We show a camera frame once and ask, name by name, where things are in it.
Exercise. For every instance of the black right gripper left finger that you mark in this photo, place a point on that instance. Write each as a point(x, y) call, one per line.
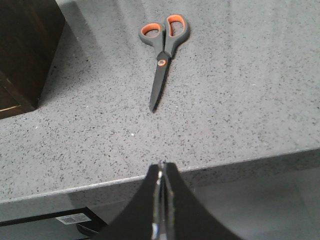
point(141, 218)

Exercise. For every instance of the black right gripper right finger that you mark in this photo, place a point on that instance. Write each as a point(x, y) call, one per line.
point(183, 217)

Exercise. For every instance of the grey orange scissors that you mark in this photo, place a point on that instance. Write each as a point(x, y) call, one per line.
point(165, 43)

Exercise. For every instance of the dark wooden drawer cabinet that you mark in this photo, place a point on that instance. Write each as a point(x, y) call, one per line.
point(30, 31)

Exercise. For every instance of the white QR code sticker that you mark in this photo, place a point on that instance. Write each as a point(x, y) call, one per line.
point(73, 219)

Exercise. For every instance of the black built-in appliance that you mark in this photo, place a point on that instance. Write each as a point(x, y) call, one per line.
point(46, 227)

